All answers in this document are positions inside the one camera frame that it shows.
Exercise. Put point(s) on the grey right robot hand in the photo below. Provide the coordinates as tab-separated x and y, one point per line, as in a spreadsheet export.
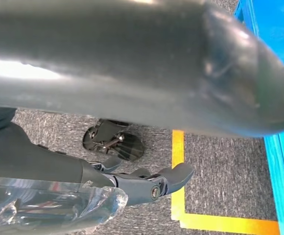
107	48

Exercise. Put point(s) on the yellow floor tape square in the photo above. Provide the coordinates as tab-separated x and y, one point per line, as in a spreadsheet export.
177	207

